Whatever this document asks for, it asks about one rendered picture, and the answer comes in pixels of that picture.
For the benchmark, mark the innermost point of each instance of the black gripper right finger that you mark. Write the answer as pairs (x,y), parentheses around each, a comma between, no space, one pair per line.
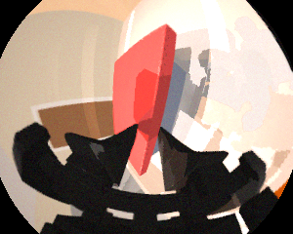
(178,160)

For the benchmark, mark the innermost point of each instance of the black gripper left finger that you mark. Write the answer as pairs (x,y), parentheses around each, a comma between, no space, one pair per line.
(113,151)

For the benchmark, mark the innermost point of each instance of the red rectangular lid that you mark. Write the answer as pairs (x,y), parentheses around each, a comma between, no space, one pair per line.
(141,83)

